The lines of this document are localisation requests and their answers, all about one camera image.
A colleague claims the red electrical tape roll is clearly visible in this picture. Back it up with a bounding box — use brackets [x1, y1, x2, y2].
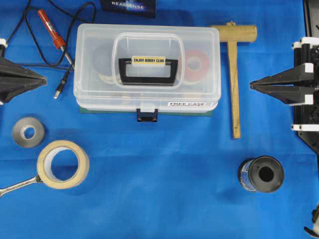
[184, 50, 210, 84]

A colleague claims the black tool box handle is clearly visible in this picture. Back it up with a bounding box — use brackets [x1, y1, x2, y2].
[118, 56, 178, 86]

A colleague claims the beige masking tape roll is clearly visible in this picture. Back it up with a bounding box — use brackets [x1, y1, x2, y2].
[36, 140, 90, 190]

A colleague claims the clear plastic tool box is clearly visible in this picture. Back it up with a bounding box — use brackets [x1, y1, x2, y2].
[73, 24, 221, 114]

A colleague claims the blue table cloth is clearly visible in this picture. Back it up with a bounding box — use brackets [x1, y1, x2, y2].
[0, 0, 319, 239]

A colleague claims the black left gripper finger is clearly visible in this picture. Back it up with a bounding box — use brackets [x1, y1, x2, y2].
[0, 56, 47, 83]
[0, 81, 47, 104]

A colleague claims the black wire spool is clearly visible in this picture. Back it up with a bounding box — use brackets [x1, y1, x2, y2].
[237, 155, 285, 193]

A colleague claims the grey tape roll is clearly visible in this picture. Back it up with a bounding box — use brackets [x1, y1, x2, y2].
[12, 117, 45, 148]

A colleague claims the black tool box latch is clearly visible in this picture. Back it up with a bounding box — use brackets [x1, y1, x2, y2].
[137, 109, 158, 122]

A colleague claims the red handled soldering iron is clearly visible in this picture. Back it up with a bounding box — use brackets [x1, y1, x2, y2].
[37, 9, 75, 71]

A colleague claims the silver metal wrench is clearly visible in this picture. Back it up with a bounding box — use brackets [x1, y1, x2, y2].
[0, 175, 43, 197]

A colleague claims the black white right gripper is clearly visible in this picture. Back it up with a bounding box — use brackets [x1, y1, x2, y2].
[250, 37, 319, 131]

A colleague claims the dark RealSense box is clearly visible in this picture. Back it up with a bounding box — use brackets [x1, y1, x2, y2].
[100, 0, 157, 18]

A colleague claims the white black device at corner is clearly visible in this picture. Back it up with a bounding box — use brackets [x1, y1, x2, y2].
[304, 205, 319, 239]

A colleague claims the wooden T-shaped mallet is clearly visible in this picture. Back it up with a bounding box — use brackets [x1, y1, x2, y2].
[212, 21, 257, 139]

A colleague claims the black soldering iron cable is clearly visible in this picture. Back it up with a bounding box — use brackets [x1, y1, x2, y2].
[5, 0, 97, 100]

